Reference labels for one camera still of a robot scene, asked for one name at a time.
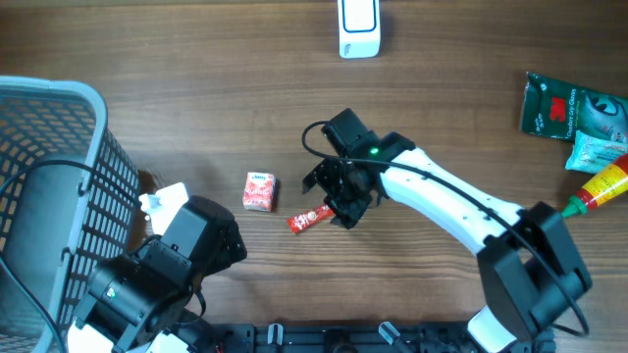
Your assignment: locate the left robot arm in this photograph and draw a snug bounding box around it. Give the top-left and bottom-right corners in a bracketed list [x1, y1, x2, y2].
[67, 195, 247, 352]

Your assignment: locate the white barcode scanner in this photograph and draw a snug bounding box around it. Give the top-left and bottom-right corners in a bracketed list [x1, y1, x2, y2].
[337, 0, 382, 59]

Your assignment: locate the red chili sauce bottle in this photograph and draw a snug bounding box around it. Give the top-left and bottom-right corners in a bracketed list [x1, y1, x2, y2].
[561, 154, 627, 219]

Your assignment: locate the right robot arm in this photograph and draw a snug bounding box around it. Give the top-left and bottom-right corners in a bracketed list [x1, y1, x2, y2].
[302, 109, 593, 352]

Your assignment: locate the green 3M gloves packet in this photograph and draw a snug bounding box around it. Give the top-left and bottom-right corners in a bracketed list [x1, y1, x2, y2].
[519, 72, 627, 143]

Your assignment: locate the grey plastic shopping basket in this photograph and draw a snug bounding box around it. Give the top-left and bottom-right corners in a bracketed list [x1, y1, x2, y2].
[1, 76, 140, 352]

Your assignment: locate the red coffee stick sachet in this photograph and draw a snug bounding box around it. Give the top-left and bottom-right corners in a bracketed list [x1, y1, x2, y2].
[287, 204, 335, 233]

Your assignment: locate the small red white carton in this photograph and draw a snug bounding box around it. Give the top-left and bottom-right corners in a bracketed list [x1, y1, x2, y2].
[242, 172, 276, 212]

